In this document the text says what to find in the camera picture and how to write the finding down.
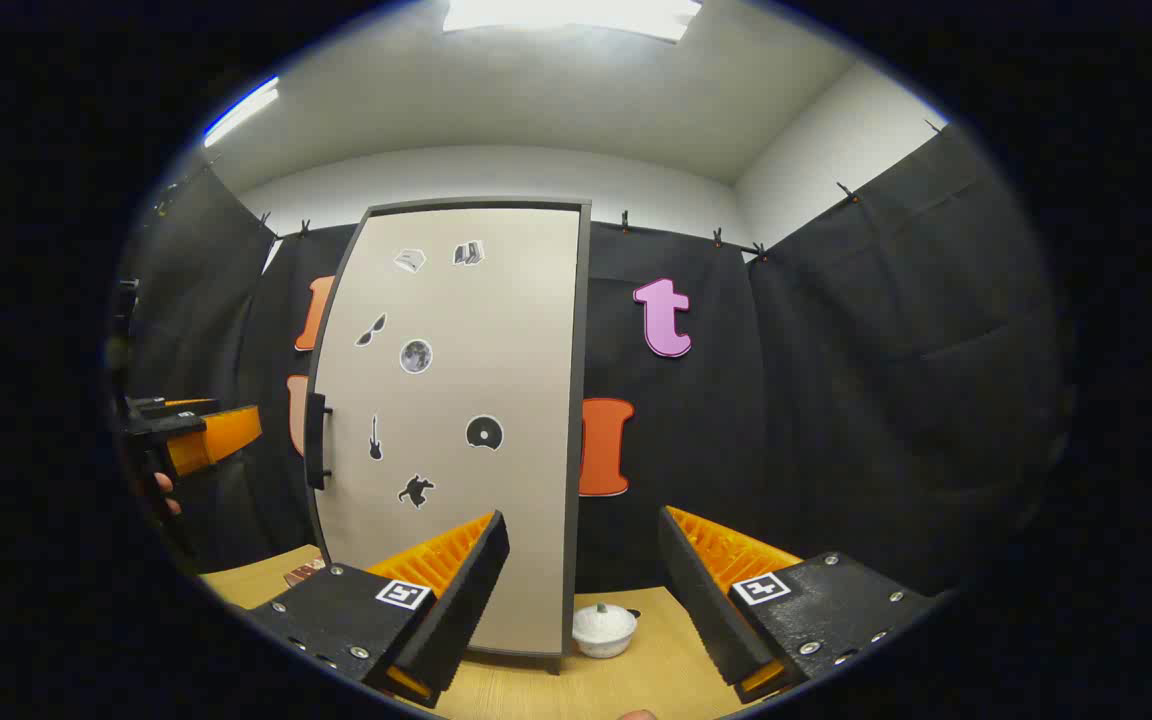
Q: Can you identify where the white lidded ceramic pot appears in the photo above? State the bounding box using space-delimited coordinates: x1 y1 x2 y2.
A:
573 602 637 659

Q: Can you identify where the grey cabinet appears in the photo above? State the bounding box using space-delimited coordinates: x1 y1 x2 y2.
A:
304 198 593 676

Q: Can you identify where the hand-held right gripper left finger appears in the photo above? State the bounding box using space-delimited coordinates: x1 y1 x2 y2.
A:
246 510 512 709

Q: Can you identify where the black backdrop cloth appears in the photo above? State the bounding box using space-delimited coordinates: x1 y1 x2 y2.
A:
116 120 1072 601

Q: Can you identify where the black cabinet door handle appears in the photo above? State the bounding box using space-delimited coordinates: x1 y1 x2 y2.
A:
304 392 334 491

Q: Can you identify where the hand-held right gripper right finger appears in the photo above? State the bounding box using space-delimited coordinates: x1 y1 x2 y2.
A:
658 505 942 706

